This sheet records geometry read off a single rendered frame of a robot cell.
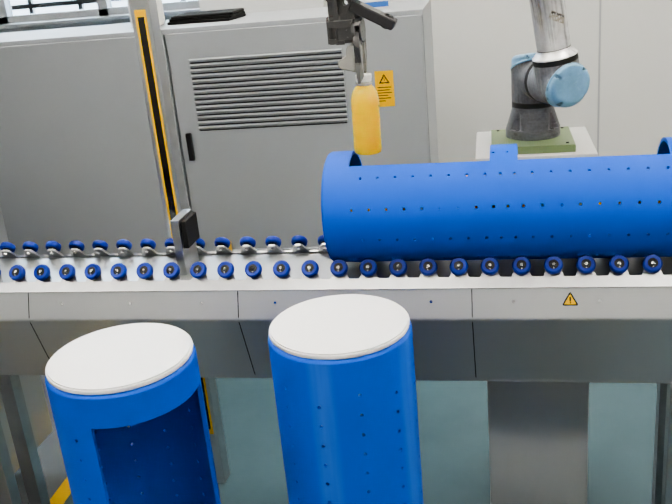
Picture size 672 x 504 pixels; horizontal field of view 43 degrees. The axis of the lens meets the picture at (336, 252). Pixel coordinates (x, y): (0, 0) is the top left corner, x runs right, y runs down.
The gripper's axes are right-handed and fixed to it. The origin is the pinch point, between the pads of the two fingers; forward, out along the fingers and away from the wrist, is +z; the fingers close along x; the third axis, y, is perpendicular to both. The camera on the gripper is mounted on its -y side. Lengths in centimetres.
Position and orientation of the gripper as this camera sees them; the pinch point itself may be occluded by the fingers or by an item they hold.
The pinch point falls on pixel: (363, 76)
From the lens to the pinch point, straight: 211.0
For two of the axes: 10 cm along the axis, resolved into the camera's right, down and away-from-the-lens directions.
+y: -9.8, 0.3, 2.1
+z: 1.0, 9.3, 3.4
